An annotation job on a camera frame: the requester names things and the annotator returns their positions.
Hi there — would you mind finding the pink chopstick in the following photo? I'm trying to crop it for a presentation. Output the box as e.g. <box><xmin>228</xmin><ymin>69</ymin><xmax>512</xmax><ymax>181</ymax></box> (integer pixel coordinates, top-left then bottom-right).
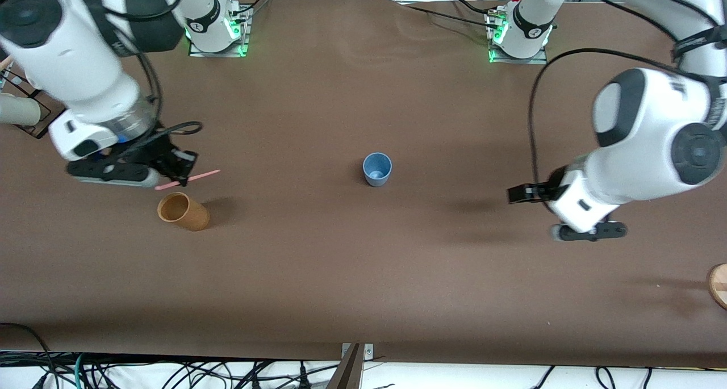
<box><xmin>154</xmin><ymin>169</ymin><xmax>221</xmax><ymax>191</ymax></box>

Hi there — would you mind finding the blue cup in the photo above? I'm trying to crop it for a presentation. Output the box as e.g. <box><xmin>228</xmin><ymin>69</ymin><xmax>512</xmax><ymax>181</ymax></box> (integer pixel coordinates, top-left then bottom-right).
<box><xmin>362</xmin><ymin>152</ymin><xmax>393</xmax><ymax>187</ymax></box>

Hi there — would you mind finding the brown cup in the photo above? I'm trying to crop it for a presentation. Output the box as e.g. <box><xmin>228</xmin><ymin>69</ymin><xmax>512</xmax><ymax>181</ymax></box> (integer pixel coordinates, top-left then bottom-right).
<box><xmin>157</xmin><ymin>191</ymin><xmax>210</xmax><ymax>232</ymax></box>

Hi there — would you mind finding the beige cup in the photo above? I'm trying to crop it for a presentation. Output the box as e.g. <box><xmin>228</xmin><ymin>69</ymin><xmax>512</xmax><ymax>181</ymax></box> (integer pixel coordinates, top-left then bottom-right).
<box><xmin>0</xmin><ymin>93</ymin><xmax>42</xmax><ymax>126</ymax></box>

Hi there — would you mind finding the round wooden disc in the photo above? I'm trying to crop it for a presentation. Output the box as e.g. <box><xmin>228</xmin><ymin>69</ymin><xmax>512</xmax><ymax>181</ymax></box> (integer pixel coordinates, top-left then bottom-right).
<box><xmin>708</xmin><ymin>263</ymin><xmax>727</xmax><ymax>311</ymax></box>

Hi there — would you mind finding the dark stand leg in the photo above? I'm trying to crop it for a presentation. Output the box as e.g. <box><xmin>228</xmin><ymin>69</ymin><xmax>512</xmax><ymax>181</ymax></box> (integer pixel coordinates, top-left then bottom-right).
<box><xmin>325</xmin><ymin>344</ymin><xmax>365</xmax><ymax>389</ymax></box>

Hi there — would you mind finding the black wire rack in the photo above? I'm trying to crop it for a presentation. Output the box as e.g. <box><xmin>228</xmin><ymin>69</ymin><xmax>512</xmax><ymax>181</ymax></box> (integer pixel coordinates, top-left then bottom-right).
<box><xmin>12</xmin><ymin>88</ymin><xmax>66</xmax><ymax>140</ymax></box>

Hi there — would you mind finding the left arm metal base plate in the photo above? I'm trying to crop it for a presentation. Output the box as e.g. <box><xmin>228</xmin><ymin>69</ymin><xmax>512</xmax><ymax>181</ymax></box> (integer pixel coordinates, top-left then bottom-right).
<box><xmin>487</xmin><ymin>7</ymin><xmax>549</xmax><ymax>65</ymax></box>

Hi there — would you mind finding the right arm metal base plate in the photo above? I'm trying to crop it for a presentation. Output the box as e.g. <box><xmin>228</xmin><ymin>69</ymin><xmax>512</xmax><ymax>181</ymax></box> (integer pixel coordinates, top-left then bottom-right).
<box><xmin>189</xmin><ymin>4</ymin><xmax>252</xmax><ymax>58</ymax></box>

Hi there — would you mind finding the short black table cable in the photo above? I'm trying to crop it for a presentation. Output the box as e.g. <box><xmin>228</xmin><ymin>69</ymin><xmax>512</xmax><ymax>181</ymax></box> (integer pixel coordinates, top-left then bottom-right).
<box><xmin>452</xmin><ymin>0</ymin><xmax>498</xmax><ymax>16</ymax></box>

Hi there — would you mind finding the long black table cable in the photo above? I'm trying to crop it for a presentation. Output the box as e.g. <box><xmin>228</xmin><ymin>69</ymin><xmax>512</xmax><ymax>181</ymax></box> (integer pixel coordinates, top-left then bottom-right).
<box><xmin>392</xmin><ymin>0</ymin><xmax>502</xmax><ymax>31</ymax></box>

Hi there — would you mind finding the black looped floor cable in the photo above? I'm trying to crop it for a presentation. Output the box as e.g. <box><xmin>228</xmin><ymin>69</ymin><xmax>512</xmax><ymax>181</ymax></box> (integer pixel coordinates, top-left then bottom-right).
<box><xmin>0</xmin><ymin>322</ymin><xmax>57</xmax><ymax>389</ymax></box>

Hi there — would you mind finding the metal table bracket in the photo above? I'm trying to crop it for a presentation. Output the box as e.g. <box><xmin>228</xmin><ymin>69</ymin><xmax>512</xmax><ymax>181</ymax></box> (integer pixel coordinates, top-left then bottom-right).
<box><xmin>341</xmin><ymin>343</ymin><xmax>374</xmax><ymax>373</ymax></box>

